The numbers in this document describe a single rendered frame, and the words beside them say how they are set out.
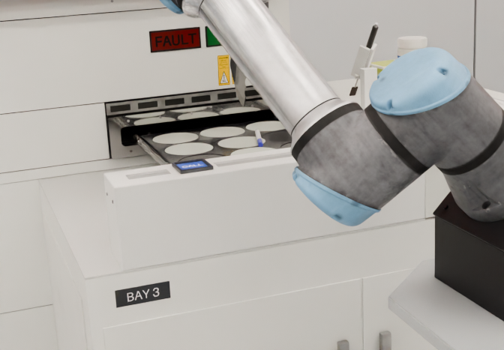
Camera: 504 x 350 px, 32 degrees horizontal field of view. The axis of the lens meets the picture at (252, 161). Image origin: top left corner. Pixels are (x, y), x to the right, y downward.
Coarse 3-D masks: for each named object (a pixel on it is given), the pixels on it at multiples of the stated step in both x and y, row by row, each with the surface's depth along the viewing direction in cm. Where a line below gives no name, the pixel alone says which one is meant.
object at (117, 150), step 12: (180, 108) 204; (192, 108) 204; (204, 108) 205; (216, 108) 206; (228, 108) 207; (240, 108) 208; (252, 108) 209; (264, 108) 210; (108, 120) 198; (120, 120) 199; (132, 120) 200; (144, 120) 200; (156, 120) 201; (168, 120) 202; (108, 132) 200; (120, 132) 199; (120, 144) 200; (132, 144) 202; (120, 156) 200; (132, 156) 202
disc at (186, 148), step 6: (180, 144) 188; (186, 144) 188; (192, 144) 188; (198, 144) 187; (204, 144) 187; (168, 150) 184; (174, 150) 183; (180, 150) 183; (186, 150) 183; (192, 150) 183; (198, 150) 182; (204, 150) 182; (210, 150) 182
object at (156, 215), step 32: (224, 160) 150; (256, 160) 150; (288, 160) 148; (128, 192) 139; (160, 192) 141; (192, 192) 142; (224, 192) 144; (256, 192) 146; (288, 192) 148; (416, 192) 157; (128, 224) 140; (160, 224) 142; (192, 224) 144; (224, 224) 146; (256, 224) 148; (288, 224) 150; (320, 224) 152; (384, 224) 156; (128, 256) 141; (160, 256) 143; (192, 256) 145
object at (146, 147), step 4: (136, 136) 196; (136, 140) 194; (140, 140) 192; (140, 144) 191; (144, 144) 189; (144, 148) 188; (148, 148) 185; (152, 148) 184; (148, 152) 184; (152, 152) 182; (156, 152) 181; (152, 156) 181; (156, 156) 179; (160, 156) 178; (156, 160) 178; (160, 160) 175; (164, 160) 174; (160, 164) 174; (164, 164) 172
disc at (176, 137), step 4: (156, 136) 196; (160, 136) 196; (164, 136) 196; (168, 136) 195; (172, 136) 195; (176, 136) 195; (180, 136) 195; (184, 136) 195; (188, 136) 194; (192, 136) 194; (196, 136) 194; (156, 140) 193; (160, 140) 192; (164, 140) 192; (168, 140) 192; (172, 140) 192; (176, 140) 192; (180, 140) 191; (184, 140) 191; (188, 140) 191; (192, 140) 191
